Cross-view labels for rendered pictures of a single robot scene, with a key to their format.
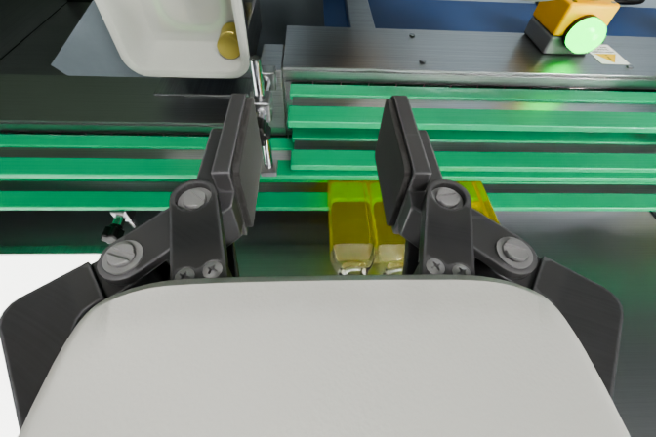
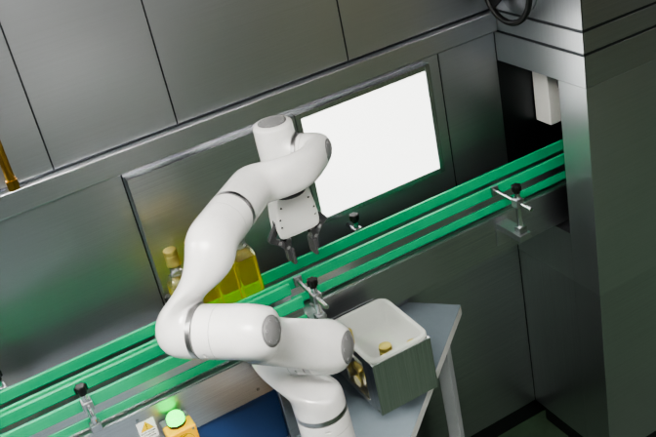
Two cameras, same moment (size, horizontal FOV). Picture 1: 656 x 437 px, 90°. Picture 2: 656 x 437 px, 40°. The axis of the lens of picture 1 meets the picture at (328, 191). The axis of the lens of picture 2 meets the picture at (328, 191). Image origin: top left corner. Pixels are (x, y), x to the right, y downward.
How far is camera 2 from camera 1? 1.92 m
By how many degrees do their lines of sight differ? 26
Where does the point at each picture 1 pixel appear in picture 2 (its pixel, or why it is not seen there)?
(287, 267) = (259, 237)
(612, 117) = (150, 374)
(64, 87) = (418, 282)
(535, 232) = (96, 333)
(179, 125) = (350, 285)
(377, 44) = not seen: hidden behind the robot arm
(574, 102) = (166, 379)
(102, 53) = (432, 326)
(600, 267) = (52, 323)
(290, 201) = (276, 272)
